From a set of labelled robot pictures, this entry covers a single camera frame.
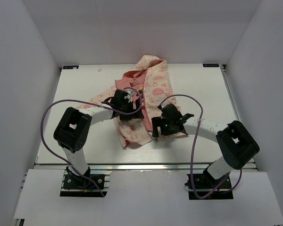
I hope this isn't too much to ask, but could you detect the blue label sticker left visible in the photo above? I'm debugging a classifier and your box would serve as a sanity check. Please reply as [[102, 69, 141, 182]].
[[62, 65, 79, 70]]

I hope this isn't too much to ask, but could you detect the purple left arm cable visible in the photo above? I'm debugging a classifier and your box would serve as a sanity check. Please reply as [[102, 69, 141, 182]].
[[42, 88, 143, 197]]

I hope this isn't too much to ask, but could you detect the aluminium table edge rail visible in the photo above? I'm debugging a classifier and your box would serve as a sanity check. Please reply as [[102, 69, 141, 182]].
[[34, 162, 259, 172]]

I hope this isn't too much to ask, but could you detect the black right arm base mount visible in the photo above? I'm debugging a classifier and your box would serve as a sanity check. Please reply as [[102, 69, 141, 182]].
[[184, 174, 233, 200]]

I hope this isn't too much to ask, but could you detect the blue label sticker right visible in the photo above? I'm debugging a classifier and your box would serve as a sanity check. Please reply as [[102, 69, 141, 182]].
[[202, 63, 219, 68]]

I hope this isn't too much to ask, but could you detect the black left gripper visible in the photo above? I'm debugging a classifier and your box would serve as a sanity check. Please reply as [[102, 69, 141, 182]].
[[119, 99, 143, 120]]

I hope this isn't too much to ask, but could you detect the pink and cream printed jacket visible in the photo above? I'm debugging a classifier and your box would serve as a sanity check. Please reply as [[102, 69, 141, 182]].
[[89, 55, 173, 148]]

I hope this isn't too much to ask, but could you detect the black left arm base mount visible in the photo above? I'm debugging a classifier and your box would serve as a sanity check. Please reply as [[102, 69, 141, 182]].
[[60, 167, 110, 198]]

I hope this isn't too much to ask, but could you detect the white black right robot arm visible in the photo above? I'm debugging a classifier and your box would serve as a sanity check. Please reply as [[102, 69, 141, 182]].
[[151, 104, 260, 188]]

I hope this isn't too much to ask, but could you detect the blue label sticker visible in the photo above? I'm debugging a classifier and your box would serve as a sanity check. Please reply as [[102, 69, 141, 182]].
[[202, 63, 219, 68], [62, 65, 79, 70]]

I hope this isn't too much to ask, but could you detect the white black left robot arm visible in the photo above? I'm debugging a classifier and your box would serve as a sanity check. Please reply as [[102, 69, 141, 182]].
[[53, 88, 143, 188]]

